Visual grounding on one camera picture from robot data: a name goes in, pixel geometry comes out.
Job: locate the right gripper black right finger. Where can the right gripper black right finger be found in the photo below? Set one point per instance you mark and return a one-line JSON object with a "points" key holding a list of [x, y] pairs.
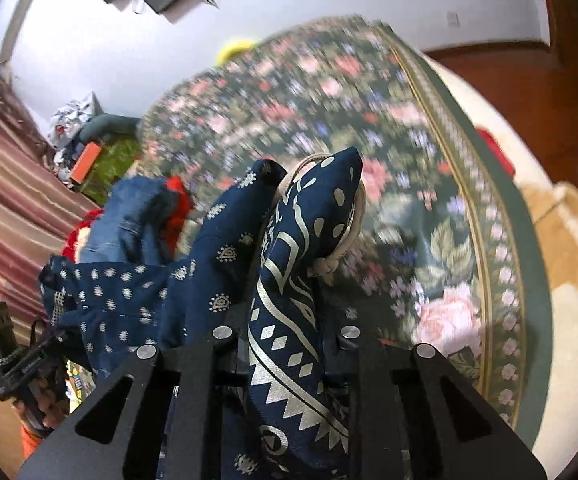
{"points": [[414, 416]]}

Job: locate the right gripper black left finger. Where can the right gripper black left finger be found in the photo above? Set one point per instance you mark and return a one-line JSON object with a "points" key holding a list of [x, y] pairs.
{"points": [[159, 414]]}

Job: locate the navy patterned hooded garment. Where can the navy patterned hooded garment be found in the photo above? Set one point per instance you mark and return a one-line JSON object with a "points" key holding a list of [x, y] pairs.
{"points": [[259, 243]]}

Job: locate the left hand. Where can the left hand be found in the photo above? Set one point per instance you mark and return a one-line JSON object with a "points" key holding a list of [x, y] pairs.
{"points": [[46, 412]]}

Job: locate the red plush toy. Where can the red plush toy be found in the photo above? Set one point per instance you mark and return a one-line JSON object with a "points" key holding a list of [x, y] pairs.
{"points": [[78, 238]]}

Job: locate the striped maroon curtain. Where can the striped maroon curtain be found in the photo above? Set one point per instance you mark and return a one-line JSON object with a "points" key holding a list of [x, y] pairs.
{"points": [[37, 212]]}

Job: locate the folded blue denim jeans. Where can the folded blue denim jeans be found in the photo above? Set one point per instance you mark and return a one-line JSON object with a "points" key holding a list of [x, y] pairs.
{"points": [[130, 229]]}

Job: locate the orange box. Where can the orange box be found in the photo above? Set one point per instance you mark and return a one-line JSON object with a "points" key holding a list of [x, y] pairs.
{"points": [[85, 162]]}

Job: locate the red folded garment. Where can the red folded garment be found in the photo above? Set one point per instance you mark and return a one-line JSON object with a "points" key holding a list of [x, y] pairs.
{"points": [[173, 227]]}

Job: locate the green patterned storage bag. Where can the green patterned storage bag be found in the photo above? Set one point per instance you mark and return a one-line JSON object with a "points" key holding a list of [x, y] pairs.
{"points": [[110, 166]]}

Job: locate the pile of clutter with boxes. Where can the pile of clutter with boxes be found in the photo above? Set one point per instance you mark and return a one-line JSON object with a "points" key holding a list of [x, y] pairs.
{"points": [[81, 122]]}

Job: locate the beige patterned blanket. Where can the beige patterned blanket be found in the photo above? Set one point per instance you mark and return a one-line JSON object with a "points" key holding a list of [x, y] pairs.
{"points": [[553, 208]]}

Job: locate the white wall socket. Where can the white wall socket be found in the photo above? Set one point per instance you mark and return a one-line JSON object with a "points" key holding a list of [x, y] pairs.
{"points": [[452, 19]]}

